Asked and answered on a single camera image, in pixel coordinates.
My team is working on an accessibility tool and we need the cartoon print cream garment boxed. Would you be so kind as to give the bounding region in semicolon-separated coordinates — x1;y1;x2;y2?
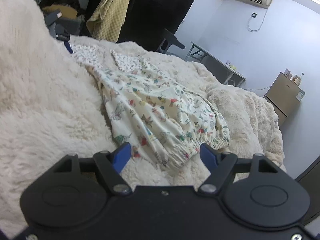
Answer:
72;44;230;171

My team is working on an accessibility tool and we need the grey folding table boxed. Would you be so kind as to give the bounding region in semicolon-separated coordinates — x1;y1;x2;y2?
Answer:
184;42;246;87

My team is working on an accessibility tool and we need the yellow checkered towel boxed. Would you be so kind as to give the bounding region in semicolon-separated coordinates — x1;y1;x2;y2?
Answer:
86;0;130;43

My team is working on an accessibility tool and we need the black hanging garment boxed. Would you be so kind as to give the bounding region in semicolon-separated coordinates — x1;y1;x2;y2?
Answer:
85;0;194;51

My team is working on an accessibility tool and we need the dark plastic chair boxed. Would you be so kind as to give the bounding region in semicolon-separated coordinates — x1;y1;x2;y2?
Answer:
156;29;185;54

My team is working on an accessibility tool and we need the jar on refrigerator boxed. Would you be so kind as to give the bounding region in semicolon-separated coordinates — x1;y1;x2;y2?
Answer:
291;73;304;86

